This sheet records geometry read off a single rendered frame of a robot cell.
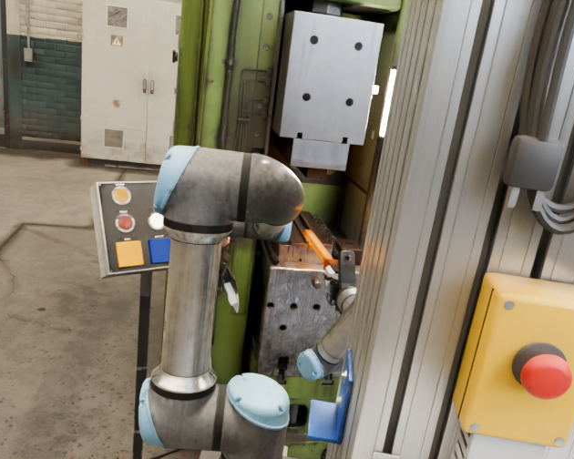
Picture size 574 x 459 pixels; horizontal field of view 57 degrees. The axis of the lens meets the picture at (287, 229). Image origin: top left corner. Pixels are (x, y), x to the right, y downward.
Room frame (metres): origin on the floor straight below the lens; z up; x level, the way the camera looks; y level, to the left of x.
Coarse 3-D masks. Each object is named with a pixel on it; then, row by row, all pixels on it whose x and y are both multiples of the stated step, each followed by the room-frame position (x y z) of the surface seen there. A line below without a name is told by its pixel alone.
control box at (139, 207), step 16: (96, 192) 1.51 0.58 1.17; (112, 192) 1.52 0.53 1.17; (128, 192) 1.55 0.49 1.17; (144, 192) 1.58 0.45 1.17; (96, 208) 1.51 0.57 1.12; (112, 208) 1.50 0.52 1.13; (128, 208) 1.53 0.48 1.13; (144, 208) 1.56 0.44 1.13; (96, 224) 1.50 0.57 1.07; (112, 224) 1.48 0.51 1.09; (144, 224) 1.53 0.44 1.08; (112, 240) 1.45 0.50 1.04; (128, 240) 1.48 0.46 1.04; (144, 240) 1.51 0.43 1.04; (112, 256) 1.43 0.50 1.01; (144, 256) 1.49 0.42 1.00; (112, 272) 1.41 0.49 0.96; (128, 272) 1.44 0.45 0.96; (144, 272) 1.53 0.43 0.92
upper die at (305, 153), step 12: (276, 144) 2.13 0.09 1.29; (288, 144) 1.88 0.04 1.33; (300, 144) 1.81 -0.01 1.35; (312, 144) 1.82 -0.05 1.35; (324, 144) 1.83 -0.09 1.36; (336, 144) 1.83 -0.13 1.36; (348, 144) 1.84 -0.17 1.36; (288, 156) 1.85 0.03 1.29; (300, 156) 1.81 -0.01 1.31; (312, 156) 1.82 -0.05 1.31; (324, 156) 1.83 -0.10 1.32; (336, 156) 1.84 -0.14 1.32; (324, 168) 1.83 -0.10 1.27; (336, 168) 1.84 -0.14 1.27
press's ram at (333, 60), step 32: (288, 32) 1.86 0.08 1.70; (320, 32) 1.81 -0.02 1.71; (352, 32) 1.83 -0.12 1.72; (288, 64) 1.79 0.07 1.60; (320, 64) 1.81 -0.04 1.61; (352, 64) 1.84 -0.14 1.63; (288, 96) 1.80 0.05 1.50; (320, 96) 1.82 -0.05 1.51; (352, 96) 1.84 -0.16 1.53; (288, 128) 1.80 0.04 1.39; (320, 128) 1.82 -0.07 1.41; (352, 128) 1.84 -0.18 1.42
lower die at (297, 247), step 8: (304, 216) 2.17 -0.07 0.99; (296, 224) 2.02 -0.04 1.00; (312, 224) 2.07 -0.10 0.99; (296, 232) 1.94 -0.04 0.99; (320, 232) 1.97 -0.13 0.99; (288, 240) 1.86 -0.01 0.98; (296, 240) 1.84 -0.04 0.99; (304, 240) 1.85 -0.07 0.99; (320, 240) 1.87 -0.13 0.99; (328, 240) 1.88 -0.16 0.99; (280, 248) 1.80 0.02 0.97; (288, 248) 1.81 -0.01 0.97; (296, 248) 1.82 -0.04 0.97; (304, 248) 1.82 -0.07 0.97; (312, 248) 1.83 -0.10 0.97; (328, 248) 1.84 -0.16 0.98; (280, 256) 1.80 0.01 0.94; (288, 256) 1.81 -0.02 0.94; (296, 256) 1.82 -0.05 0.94; (304, 256) 1.82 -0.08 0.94; (312, 256) 1.83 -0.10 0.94
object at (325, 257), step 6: (306, 234) 1.89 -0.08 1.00; (312, 234) 1.88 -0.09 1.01; (312, 240) 1.80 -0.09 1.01; (318, 240) 1.80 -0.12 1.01; (312, 246) 1.79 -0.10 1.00; (318, 246) 1.73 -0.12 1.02; (318, 252) 1.69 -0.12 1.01; (324, 252) 1.67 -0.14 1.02; (324, 258) 1.61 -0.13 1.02; (330, 258) 1.62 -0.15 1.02; (324, 264) 1.57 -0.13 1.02; (330, 264) 1.54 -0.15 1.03; (336, 264) 1.55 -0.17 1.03; (336, 270) 1.49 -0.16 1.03
